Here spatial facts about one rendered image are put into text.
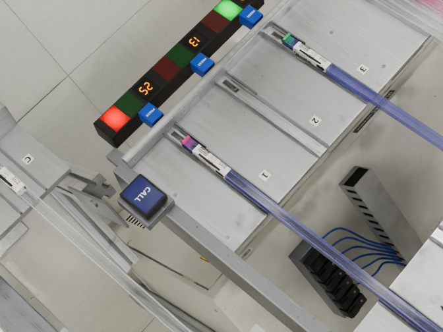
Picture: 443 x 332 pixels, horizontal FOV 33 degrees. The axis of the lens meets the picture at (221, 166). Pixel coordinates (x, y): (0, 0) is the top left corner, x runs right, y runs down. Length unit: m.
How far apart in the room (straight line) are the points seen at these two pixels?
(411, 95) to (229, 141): 0.51
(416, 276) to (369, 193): 0.39
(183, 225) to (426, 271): 0.32
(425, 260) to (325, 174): 0.40
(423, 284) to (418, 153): 0.54
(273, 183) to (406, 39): 0.30
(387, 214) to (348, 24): 0.40
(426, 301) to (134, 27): 1.09
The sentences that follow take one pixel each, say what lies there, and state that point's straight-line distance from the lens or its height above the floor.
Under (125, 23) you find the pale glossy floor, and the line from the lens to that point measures 1.81.
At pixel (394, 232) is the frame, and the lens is 1.41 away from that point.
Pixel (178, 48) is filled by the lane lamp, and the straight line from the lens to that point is 1.14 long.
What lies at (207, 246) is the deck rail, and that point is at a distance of 0.97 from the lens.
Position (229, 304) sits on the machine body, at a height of 0.62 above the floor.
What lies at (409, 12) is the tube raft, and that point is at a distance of 1.16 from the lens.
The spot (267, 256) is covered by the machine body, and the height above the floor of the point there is 0.62.
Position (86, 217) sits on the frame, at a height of 0.31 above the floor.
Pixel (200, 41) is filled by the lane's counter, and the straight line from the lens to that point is 1.15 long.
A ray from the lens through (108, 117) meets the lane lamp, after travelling 1.10.
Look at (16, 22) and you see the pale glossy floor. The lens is 1.73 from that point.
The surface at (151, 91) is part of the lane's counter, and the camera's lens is 1.11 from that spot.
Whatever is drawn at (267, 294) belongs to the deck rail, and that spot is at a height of 0.92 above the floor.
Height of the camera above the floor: 1.68
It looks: 60 degrees down
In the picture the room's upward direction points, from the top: 103 degrees clockwise
